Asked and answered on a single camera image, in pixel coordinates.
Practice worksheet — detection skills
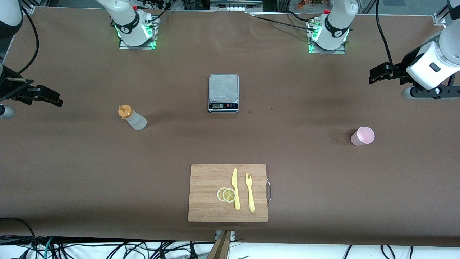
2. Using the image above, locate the pink plastic cup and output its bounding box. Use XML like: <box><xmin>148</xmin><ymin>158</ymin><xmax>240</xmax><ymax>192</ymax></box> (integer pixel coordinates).
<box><xmin>351</xmin><ymin>127</ymin><xmax>375</xmax><ymax>146</ymax></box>

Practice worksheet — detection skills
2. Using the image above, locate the squeeze bottle with orange cap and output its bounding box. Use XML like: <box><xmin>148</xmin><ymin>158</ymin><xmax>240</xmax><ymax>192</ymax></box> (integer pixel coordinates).
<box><xmin>118</xmin><ymin>105</ymin><xmax>147</xmax><ymax>131</ymax></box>

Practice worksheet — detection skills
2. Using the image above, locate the silver digital kitchen scale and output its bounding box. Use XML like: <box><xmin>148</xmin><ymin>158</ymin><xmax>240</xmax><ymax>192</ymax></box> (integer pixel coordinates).
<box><xmin>208</xmin><ymin>74</ymin><xmax>239</xmax><ymax>113</ymax></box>

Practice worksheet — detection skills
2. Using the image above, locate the yellow plastic fork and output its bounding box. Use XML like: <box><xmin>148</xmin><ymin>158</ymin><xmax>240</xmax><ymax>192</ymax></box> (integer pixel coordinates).
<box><xmin>245</xmin><ymin>173</ymin><xmax>256</xmax><ymax>212</ymax></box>

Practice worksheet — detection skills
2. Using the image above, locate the yellow plastic knife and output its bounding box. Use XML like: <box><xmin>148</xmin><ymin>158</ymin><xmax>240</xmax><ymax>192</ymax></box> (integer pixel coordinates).
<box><xmin>232</xmin><ymin>168</ymin><xmax>240</xmax><ymax>211</ymax></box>

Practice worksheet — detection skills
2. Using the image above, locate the wooden cutting board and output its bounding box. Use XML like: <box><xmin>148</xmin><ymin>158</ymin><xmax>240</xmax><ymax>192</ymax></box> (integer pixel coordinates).
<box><xmin>188</xmin><ymin>164</ymin><xmax>268</xmax><ymax>222</ymax></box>

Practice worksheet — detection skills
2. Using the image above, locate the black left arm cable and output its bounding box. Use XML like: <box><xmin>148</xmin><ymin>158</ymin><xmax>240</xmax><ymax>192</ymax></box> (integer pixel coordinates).
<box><xmin>376</xmin><ymin>0</ymin><xmax>399</xmax><ymax>69</ymax></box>

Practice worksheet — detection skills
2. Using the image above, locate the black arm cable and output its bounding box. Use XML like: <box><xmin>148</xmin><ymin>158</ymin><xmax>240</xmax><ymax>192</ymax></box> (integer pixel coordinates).
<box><xmin>376</xmin><ymin>0</ymin><xmax>399</xmax><ymax>69</ymax></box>
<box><xmin>16</xmin><ymin>5</ymin><xmax>39</xmax><ymax>75</ymax></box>

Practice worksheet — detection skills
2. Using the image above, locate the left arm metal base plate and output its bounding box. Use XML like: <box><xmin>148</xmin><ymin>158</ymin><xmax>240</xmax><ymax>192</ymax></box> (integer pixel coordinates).
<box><xmin>308</xmin><ymin>20</ymin><xmax>346</xmax><ymax>54</ymax></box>

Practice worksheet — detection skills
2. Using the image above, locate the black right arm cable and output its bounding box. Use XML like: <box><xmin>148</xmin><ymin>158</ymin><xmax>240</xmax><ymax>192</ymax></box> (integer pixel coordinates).
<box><xmin>16</xmin><ymin>5</ymin><xmax>39</xmax><ymax>75</ymax></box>

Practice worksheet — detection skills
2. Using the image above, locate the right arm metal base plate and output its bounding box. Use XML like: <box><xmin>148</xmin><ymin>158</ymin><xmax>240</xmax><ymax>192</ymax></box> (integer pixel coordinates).
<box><xmin>119</xmin><ymin>16</ymin><xmax>158</xmax><ymax>50</ymax></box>

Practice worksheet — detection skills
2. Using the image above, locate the short black table cable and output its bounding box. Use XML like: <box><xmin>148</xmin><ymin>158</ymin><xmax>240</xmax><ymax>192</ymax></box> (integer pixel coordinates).
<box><xmin>286</xmin><ymin>10</ymin><xmax>312</xmax><ymax>22</ymax></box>

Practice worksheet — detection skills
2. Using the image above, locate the long black table cable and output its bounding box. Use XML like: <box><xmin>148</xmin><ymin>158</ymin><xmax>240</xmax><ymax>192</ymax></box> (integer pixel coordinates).
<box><xmin>252</xmin><ymin>15</ymin><xmax>317</xmax><ymax>31</ymax></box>

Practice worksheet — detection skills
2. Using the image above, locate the black looped floor cable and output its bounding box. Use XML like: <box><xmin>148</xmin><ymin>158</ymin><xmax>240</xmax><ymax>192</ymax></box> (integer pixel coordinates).
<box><xmin>0</xmin><ymin>217</ymin><xmax>38</xmax><ymax>252</ymax></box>

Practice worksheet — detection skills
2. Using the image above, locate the teal floor cable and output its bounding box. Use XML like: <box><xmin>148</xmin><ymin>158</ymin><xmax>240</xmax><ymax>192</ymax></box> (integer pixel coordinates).
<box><xmin>43</xmin><ymin>237</ymin><xmax>54</xmax><ymax>259</ymax></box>

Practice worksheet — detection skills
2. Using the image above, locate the wooden post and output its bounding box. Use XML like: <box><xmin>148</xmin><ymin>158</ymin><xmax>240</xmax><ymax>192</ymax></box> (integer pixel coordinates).
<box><xmin>207</xmin><ymin>230</ymin><xmax>232</xmax><ymax>259</ymax></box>

